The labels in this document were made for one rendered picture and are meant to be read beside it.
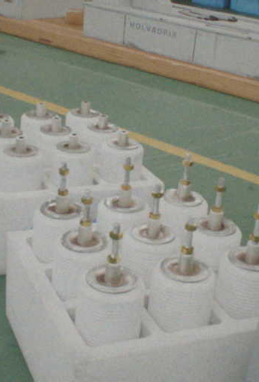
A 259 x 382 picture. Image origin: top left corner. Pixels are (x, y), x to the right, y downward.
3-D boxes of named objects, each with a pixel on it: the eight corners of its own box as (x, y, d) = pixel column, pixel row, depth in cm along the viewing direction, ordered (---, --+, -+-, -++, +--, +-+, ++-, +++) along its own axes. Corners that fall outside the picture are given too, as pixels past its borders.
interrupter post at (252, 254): (262, 262, 102) (265, 243, 101) (254, 266, 100) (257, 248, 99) (248, 256, 103) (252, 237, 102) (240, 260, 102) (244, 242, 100)
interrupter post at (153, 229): (163, 236, 107) (165, 218, 106) (153, 240, 105) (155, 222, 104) (151, 230, 109) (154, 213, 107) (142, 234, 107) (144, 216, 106)
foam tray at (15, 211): (95, 189, 185) (99, 128, 178) (156, 253, 153) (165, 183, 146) (-44, 202, 169) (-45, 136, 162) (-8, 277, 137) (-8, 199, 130)
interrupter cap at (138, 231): (184, 238, 107) (185, 234, 107) (154, 251, 102) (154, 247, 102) (151, 221, 112) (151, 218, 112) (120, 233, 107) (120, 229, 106)
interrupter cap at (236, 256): (284, 262, 102) (285, 259, 102) (259, 279, 97) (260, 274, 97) (244, 245, 107) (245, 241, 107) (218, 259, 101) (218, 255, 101)
